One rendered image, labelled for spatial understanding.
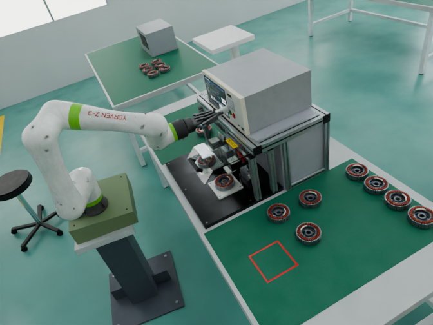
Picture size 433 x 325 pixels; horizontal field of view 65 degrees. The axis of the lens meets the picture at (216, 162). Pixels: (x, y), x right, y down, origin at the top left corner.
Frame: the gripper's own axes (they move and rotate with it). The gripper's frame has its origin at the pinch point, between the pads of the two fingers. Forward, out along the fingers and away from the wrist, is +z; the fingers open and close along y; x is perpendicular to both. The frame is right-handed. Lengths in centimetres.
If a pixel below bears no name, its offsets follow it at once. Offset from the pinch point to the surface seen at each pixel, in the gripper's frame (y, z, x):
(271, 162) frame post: 24.0, 10.9, -23.5
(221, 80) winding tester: -8.8, 6.2, 11.1
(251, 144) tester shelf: 22.2, 2.6, -9.3
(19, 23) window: -468, -110, -10
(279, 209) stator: 35, 6, -44
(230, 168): 6.4, -4.2, -31.1
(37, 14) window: -468, -81, -6
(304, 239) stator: 58, 4, -42
